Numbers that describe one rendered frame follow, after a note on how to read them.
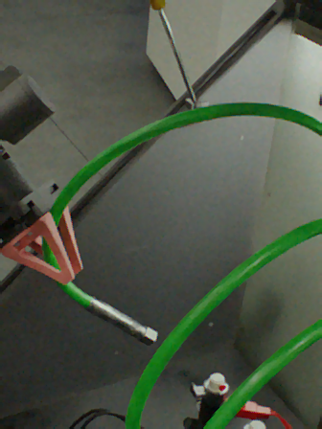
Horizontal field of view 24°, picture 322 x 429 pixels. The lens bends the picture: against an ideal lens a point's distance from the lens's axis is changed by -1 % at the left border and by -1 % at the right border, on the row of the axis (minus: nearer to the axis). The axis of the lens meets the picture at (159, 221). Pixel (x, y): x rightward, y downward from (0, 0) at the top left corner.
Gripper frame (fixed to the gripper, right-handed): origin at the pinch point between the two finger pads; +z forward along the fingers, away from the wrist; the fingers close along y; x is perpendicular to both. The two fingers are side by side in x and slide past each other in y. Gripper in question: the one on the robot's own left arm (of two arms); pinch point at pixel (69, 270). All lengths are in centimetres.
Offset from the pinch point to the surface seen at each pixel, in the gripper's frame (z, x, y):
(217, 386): 20.4, -4.6, 0.9
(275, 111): -0.2, -28.0, 2.3
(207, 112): -4.3, -22.9, 0.2
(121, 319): 8.5, 0.9, 4.2
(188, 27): -38, 27, 327
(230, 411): 15.0, -14.2, -21.6
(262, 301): 26, -2, 43
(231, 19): -25, 2, 284
